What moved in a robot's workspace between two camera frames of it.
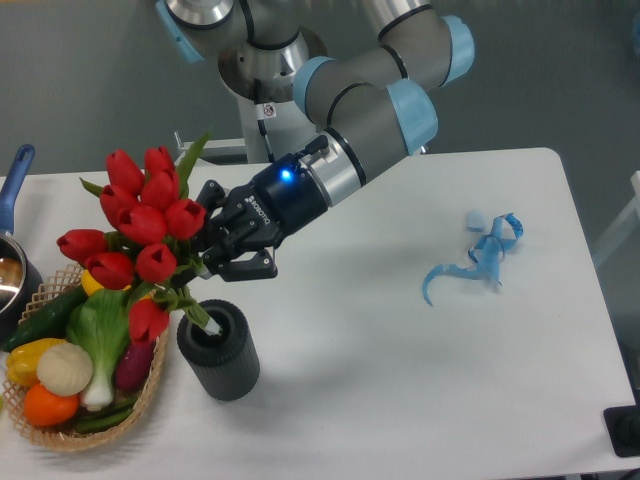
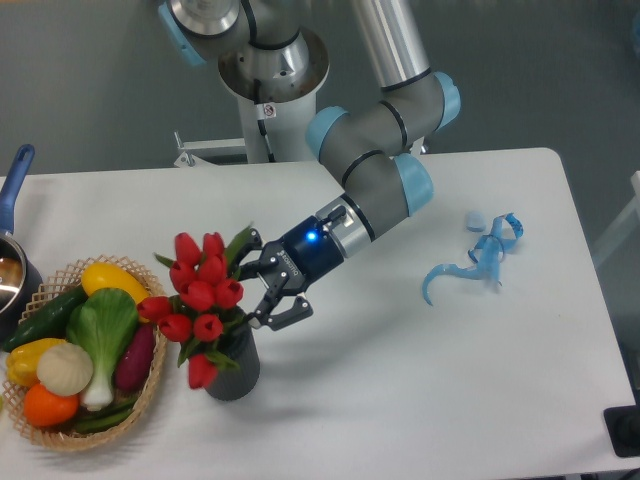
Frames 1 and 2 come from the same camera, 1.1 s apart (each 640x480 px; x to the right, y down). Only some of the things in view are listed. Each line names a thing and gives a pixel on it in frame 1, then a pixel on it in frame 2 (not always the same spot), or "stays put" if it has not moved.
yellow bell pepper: (22, 359) stays put
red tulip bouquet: (147, 246) → (198, 309)
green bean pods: (106, 417) stays put
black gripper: (281, 200) → (305, 253)
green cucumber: (51, 321) stays put
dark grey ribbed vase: (226, 365) stays put
